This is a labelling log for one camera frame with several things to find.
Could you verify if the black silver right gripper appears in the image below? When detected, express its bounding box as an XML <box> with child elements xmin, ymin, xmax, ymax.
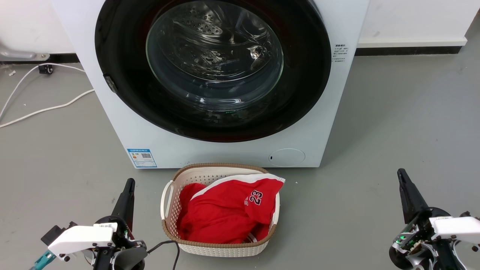
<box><xmin>389</xmin><ymin>168</ymin><xmax>465</xmax><ymax>270</ymax></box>

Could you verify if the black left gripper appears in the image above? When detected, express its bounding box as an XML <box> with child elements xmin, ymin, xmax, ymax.
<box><xmin>94</xmin><ymin>178</ymin><xmax>149</xmax><ymax>270</ymax></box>

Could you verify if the black round washer door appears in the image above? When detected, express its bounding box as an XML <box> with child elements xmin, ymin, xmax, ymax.
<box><xmin>94</xmin><ymin>0</ymin><xmax>332</xmax><ymax>143</ymax></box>

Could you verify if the white front-load washing machine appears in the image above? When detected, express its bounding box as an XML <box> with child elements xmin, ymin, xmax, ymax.
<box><xmin>51</xmin><ymin>0</ymin><xmax>371</xmax><ymax>169</ymax></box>

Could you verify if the steel washing machine drum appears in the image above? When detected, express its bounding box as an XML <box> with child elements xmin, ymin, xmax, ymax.
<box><xmin>148</xmin><ymin>0</ymin><xmax>282</xmax><ymax>109</ymax></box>

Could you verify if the blue energy label sticker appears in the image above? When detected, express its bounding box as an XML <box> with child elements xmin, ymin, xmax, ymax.
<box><xmin>127</xmin><ymin>148</ymin><xmax>158</xmax><ymax>168</ymax></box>

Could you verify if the red jersey number 23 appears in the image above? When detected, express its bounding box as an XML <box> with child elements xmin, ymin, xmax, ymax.
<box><xmin>176</xmin><ymin>173</ymin><xmax>285</xmax><ymax>244</ymax></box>

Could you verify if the cream perforated laundry basket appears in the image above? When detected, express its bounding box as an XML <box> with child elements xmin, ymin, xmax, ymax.
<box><xmin>160</xmin><ymin>163</ymin><xmax>281</xmax><ymax>258</ymax></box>

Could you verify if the round white filter cover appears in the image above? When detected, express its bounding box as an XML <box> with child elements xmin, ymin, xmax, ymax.
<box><xmin>268</xmin><ymin>148</ymin><xmax>306</xmax><ymax>167</ymax></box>

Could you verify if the small printed text label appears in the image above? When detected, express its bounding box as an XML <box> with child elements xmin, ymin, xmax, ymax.
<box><xmin>332</xmin><ymin>44</ymin><xmax>349</xmax><ymax>63</ymax></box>

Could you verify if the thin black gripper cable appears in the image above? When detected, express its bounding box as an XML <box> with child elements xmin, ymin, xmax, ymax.
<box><xmin>146</xmin><ymin>240</ymin><xmax>180</xmax><ymax>270</ymax></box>

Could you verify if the teal cable connector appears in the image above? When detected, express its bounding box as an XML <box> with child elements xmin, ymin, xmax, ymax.
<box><xmin>30</xmin><ymin>250</ymin><xmax>57</xmax><ymax>270</ymax></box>

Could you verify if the white floor cable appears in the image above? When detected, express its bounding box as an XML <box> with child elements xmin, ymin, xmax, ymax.
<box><xmin>0</xmin><ymin>63</ymin><xmax>86</xmax><ymax>120</ymax></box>
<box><xmin>0</xmin><ymin>89</ymin><xmax>95</xmax><ymax>129</ymax></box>

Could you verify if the grey metal floor bracket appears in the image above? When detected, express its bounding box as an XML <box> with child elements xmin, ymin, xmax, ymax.
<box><xmin>0</xmin><ymin>44</ymin><xmax>50</xmax><ymax>62</ymax></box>

